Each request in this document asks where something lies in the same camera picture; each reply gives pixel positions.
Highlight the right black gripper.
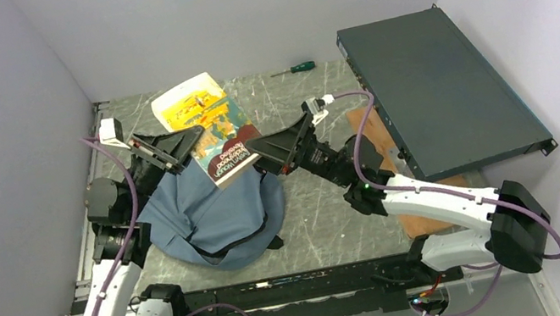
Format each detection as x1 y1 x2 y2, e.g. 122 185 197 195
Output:
236 106 355 204

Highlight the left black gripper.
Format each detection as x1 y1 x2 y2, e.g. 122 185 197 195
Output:
111 119 218 222

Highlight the blue grey backpack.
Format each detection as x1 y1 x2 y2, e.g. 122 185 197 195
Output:
138 164 286 271

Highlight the yellow small book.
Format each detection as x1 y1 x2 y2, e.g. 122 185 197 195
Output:
151 72 227 131

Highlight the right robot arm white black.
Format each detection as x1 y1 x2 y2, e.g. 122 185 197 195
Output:
246 113 560 285

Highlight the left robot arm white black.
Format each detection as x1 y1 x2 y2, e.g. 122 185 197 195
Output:
83 125 204 316

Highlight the brown wooden board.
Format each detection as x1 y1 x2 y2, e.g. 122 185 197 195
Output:
346 108 459 239

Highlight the dark rack server box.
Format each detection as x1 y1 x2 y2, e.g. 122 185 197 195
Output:
336 6 557 182

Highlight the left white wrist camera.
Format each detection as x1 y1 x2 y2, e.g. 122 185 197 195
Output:
97 117 133 149

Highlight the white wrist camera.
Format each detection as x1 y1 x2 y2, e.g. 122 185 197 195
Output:
97 117 133 149
301 94 335 126

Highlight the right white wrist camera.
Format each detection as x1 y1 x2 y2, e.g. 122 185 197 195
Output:
301 94 335 126

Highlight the green handled screwdriver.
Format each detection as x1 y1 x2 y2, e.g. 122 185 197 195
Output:
271 60 316 78

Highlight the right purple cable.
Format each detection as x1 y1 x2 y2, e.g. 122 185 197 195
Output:
323 58 560 316

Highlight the purple cable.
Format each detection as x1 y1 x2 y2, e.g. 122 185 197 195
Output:
25 114 255 316
323 58 560 316

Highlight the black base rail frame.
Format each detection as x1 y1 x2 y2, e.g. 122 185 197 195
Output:
49 231 543 316

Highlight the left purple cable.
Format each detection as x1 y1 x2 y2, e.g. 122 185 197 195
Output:
25 114 255 316

